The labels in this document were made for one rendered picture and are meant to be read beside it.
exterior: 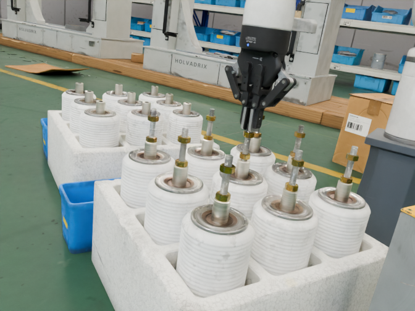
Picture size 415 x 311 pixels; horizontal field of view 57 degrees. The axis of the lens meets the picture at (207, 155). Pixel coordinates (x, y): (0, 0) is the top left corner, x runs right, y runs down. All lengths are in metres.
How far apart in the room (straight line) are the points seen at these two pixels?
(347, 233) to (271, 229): 0.14
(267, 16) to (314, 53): 2.04
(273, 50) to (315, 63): 2.03
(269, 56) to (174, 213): 0.27
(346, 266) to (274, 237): 0.13
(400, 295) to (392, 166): 0.44
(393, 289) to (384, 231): 0.45
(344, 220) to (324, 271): 0.09
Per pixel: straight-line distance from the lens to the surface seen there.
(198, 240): 0.47
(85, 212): 0.82
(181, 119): 1.01
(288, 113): 2.53
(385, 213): 0.96
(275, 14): 0.57
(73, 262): 0.84
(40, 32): 4.37
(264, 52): 0.59
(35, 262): 0.85
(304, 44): 2.63
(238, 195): 0.62
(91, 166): 0.92
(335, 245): 0.64
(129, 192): 0.68
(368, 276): 0.67
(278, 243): 0.54
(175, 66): 3.07
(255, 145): 0.79
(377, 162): 0.93
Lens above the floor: 0.49
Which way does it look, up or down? 19 degrees down
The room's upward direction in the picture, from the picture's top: 8 degrees clockwise
